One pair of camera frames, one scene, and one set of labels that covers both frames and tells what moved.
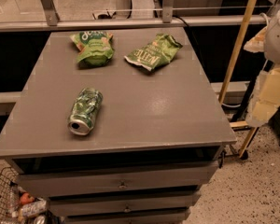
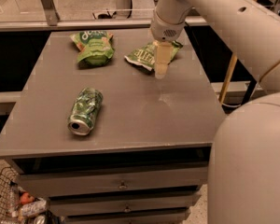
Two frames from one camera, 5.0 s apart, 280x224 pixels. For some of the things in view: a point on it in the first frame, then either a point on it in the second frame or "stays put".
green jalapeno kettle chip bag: x=155 y=53 stays put
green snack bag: x=95 y=48 stays put
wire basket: x=6 y=198 stays put
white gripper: x=278 y=36 -> x=163 y=29
